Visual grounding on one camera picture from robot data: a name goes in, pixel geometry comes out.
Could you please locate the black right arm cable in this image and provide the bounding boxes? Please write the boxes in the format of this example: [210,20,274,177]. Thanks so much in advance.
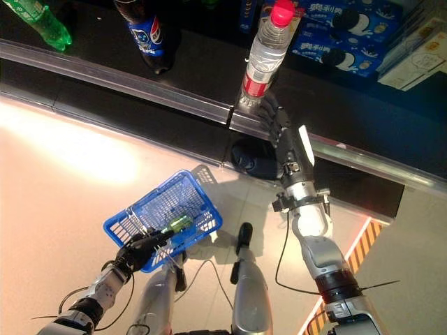
[274,209,324,292]

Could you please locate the green soda bottle yellow cap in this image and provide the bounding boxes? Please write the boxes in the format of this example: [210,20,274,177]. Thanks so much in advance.
[2,0,73,53]

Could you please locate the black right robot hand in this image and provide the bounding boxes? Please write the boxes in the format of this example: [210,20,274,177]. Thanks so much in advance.
[258,94,317,186]

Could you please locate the clear water bottle red label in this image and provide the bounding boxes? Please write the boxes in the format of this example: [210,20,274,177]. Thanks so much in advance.
[240,0,296,107]

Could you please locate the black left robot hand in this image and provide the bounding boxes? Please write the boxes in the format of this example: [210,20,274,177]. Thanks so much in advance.
[113,226,175,274]

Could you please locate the blue plastic shopping basket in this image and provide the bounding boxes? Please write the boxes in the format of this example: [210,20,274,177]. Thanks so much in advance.
[103,170,224,274]

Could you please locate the green drink bottle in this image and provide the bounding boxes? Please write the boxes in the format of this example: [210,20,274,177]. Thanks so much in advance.
[167,215,196,234]

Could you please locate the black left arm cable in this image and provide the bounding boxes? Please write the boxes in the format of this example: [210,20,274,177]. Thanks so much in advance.
[57,274,136,332]

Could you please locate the small Pepsi cola bottle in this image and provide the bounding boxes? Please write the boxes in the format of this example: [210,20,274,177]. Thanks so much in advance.
[114,0,175,75]

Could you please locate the yellow black hazard tape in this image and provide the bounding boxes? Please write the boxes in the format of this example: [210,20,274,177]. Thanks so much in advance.
[302,216,385,335]

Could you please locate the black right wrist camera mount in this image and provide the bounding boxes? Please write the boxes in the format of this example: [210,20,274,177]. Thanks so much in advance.
[271,188,332,214]

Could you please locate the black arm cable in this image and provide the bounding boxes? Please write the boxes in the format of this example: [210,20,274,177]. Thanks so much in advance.
[57,274,136,332]
[274,209,324,292]

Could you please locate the white plastic strip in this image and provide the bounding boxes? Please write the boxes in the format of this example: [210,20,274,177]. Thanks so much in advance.
[298,124,316,168]

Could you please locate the cream cardboard carton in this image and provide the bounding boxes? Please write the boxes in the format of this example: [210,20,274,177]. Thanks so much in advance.
[376,0,447,92]

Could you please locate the slim blue cookie box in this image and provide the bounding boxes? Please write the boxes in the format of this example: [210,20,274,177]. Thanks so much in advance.
[238,0,262,34]

